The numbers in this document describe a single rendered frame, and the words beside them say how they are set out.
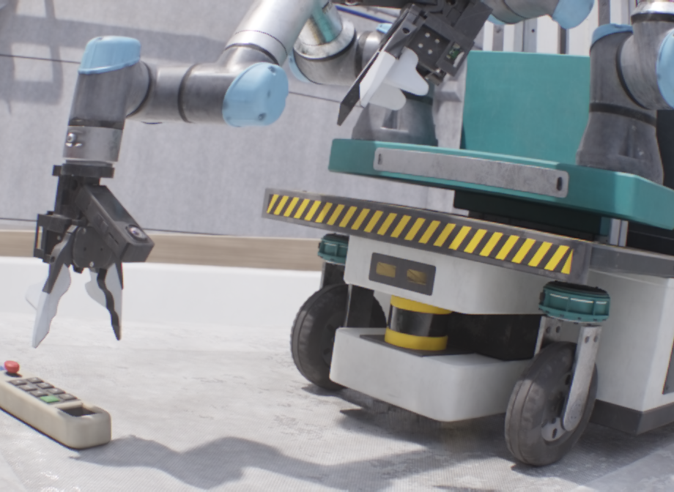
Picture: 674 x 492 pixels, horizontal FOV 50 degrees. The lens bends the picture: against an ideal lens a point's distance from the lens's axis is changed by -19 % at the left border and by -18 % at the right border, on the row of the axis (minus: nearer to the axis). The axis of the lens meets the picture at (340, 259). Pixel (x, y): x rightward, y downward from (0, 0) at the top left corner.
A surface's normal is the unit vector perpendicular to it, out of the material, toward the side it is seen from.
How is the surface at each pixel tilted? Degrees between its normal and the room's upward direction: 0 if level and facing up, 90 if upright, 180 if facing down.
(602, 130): 72
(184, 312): 90
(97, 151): 90
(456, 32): 87
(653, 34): 98
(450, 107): 90
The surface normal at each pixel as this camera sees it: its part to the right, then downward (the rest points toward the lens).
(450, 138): -0.75, -0.05
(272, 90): 0.92, 0.16
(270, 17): 0.19, -0.38
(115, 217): 0.56, -0.77
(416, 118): 0.42, -0.18
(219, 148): 0.65, 0.15
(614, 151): -0.39, -0.29
